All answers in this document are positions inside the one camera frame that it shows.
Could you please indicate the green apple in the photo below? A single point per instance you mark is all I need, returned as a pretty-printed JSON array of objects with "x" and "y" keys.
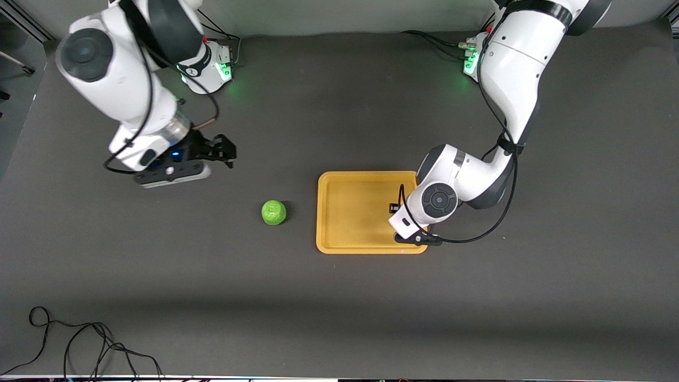
[{"x": 273, "y": 212}]

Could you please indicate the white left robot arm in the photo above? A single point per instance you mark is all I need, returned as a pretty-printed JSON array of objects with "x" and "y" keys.
[{"x": 514, "y": 69}]

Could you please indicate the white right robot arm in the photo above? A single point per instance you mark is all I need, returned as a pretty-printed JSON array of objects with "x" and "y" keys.
[{"x": 127, "y": 85}]

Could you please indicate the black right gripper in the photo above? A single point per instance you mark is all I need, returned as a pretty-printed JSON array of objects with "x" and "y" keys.
[{"x": 199, "y": 148}]

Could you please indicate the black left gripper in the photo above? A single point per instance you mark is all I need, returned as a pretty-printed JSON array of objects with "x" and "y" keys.
[{"x": 393, "y": 208}]

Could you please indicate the orange plastic tray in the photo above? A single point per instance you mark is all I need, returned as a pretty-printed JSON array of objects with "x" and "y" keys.
[{"x": 360, "y": 212}]

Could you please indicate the aluminium frame rail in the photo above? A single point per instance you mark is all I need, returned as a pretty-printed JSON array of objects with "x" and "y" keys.
[{"x": 26, "y": 25}]

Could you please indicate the dark grey table mat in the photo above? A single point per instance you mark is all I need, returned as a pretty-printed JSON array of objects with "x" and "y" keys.
[{"x": 339, "y": 318}]

